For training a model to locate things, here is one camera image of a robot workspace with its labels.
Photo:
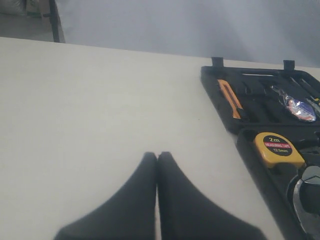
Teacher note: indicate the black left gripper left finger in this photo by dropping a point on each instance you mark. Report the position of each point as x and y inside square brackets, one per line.
[128, 215]

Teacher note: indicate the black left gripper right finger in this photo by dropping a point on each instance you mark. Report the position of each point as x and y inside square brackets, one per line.
[187, 214]

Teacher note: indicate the steel claw hammer black grip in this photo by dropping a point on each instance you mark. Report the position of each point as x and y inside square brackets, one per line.
[306, 201]

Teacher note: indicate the black plastic tool case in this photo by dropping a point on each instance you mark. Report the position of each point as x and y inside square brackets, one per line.
[262, 112]

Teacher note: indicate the black electrical tape roll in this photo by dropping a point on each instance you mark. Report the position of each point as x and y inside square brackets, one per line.
[297, 108]

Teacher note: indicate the yellow tape measure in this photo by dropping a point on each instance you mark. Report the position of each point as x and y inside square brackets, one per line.
[275, 149]

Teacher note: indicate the orange utility knife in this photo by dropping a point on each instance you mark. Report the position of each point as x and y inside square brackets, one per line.
[230, 96]

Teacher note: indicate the black metal stand post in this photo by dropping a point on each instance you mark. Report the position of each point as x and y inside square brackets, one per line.
[50, 12]

